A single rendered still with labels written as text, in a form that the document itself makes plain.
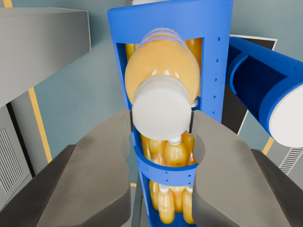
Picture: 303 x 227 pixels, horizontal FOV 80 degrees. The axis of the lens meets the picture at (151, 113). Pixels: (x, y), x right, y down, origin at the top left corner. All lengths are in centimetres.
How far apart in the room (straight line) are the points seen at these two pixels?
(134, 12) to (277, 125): 62
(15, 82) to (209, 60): 75
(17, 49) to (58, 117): 130
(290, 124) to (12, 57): 106
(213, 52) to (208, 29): 5
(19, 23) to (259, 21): 155
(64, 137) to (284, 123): 203
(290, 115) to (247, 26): 108
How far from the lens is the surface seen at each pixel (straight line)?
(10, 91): 90
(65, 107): 205
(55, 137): 233
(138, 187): 182
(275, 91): 77
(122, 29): 40
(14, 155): 243
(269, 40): 166
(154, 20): 36
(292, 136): 85
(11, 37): 92
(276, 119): 77
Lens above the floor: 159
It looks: 60 degrees down
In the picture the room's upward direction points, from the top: 176 degrees counter-clockwise
